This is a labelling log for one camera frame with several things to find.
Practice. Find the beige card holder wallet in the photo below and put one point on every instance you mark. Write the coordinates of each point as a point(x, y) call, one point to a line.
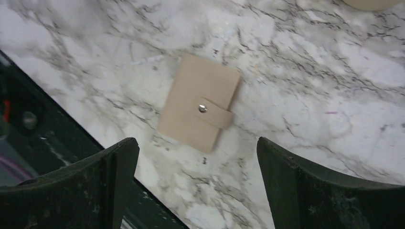
point(197, 106)

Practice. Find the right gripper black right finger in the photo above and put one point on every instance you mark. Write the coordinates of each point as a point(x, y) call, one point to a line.
point(305, 195)

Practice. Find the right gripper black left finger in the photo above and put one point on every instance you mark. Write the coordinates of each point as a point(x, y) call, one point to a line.
point(89, 194)

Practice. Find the beige oval tray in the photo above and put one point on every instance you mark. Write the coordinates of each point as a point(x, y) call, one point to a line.
point(372, 5)

